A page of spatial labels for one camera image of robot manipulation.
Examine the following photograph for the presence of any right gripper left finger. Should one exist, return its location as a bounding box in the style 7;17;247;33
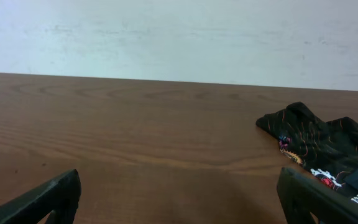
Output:
0;169;81;223

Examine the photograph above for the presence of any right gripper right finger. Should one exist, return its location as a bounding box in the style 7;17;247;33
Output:
277;167;358;224

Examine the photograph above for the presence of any black printed garment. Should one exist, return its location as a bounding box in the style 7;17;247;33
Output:
255;102;358;204

